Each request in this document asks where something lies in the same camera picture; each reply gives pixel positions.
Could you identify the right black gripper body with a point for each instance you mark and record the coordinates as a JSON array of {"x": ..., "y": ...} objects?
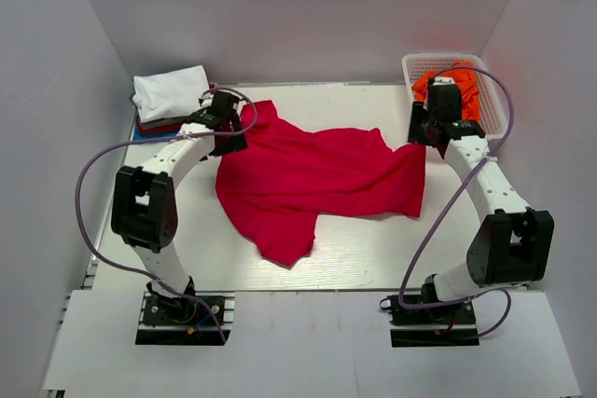
[{"x": 419, "y": 125}]

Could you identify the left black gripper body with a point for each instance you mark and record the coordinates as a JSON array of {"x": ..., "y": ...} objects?
[{"x": 235, "y": 143}]

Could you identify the crimson red t-shirt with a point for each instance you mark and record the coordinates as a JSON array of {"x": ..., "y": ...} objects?
[{"x": 274, "y": 190}]

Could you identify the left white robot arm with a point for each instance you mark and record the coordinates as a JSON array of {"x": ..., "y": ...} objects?
[{"x": 144, "y": 212}]

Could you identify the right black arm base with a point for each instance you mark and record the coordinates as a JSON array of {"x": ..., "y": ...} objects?
[{"x": 452, "y": 326}]

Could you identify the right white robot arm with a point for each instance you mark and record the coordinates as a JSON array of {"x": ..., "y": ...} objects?
[{"x": 513, "y": 242}]

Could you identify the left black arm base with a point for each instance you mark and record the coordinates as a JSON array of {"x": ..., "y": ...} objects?
[{"x": 160, "y": 326}]

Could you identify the orange t-shirt in basket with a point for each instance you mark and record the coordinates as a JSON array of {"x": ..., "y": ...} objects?
[{"x": 465, "y": 80}]

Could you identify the white plastic perforated basket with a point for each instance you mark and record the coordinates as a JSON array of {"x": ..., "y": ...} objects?
[{"x": 492, "y": 104}]

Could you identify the grey folded t-shirt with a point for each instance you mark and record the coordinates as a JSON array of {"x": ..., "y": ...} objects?
[{"x": 160, "y": 122}]

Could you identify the white folded t-shirt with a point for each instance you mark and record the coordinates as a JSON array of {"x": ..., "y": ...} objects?
[{"x": 169, "y": 95}]

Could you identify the blue folded t-shirt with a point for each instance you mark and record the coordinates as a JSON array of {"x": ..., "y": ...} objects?
[{"x": 139, "y": 136}]

